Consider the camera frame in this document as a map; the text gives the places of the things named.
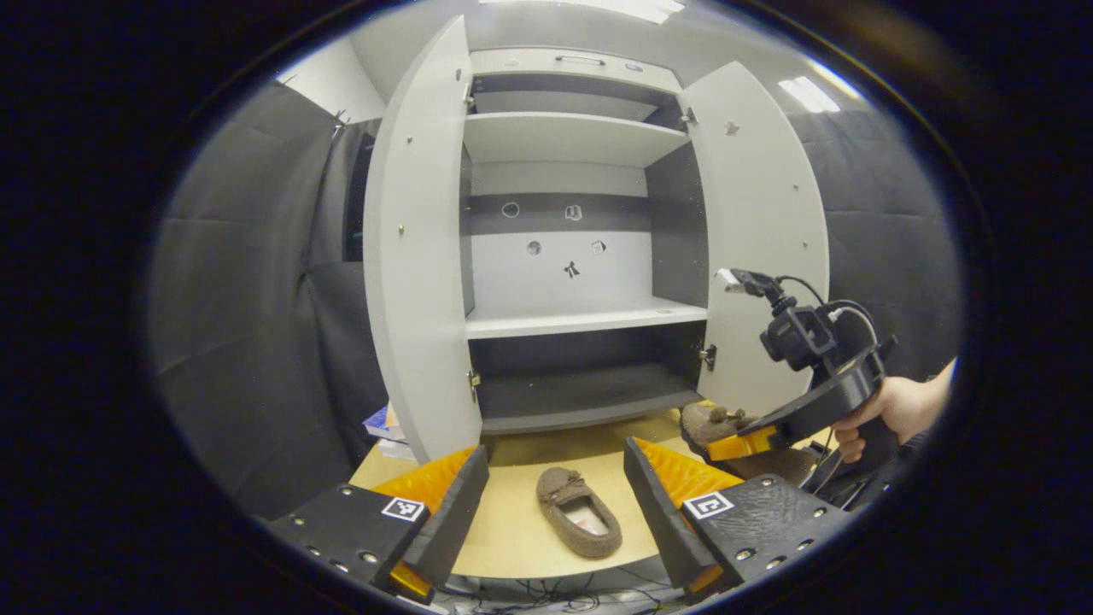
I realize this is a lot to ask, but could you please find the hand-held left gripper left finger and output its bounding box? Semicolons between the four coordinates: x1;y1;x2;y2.
269;446;490;606

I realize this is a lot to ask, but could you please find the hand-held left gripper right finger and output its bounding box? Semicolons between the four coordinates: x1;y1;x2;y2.
622;437;850;603

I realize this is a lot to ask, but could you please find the brown fuzzy shoe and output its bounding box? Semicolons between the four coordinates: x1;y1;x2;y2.
681;401;757;454
536;466;622;559

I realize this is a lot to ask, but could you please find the grey cabinet door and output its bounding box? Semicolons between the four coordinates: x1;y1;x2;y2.
681;61;831;419
363;15;483;462

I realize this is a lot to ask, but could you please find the grey shoe cabinet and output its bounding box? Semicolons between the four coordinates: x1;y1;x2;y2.
363;15;831;462

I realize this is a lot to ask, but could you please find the grey cabinet drawer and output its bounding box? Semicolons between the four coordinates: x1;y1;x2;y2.
468;47;684;93

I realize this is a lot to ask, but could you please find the blue book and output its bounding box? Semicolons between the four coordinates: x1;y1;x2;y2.
363;405;404;442

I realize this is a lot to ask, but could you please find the black backdrop cloth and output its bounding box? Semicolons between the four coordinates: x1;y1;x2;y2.
786;111;961;381
303;120;389;445
149;81;359;518

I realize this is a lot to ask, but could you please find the ceiling light panel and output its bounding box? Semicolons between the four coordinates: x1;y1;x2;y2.
779;77;842;114
478;0;684;25

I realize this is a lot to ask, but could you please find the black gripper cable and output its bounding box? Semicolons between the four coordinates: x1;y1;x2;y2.
773;275;880;347

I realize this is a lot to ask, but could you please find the black door handle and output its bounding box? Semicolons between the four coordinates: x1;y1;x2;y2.
342;137;377;262

